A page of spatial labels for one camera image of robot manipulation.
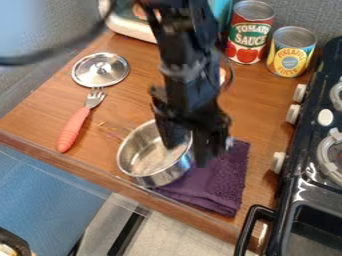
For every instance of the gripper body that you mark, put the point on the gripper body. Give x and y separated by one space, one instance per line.
196 96

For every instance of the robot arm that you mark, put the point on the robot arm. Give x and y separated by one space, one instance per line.
182 36

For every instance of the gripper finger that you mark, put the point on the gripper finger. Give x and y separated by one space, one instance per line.
209 146
173 133

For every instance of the silver pot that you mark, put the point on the silver pot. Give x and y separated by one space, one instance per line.
147 156

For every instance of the silver lid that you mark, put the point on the silver lid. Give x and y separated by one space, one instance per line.
100 69

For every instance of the yellow pineapple can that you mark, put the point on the yellow pineapple can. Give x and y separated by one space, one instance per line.
291 53

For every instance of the red tomato sauce can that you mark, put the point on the red tomato sauce can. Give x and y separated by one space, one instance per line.
249 33

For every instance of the purple cloth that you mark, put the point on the purple cloth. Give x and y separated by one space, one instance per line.
218 183

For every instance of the toy stove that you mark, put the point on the toy stove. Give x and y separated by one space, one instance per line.
311 186

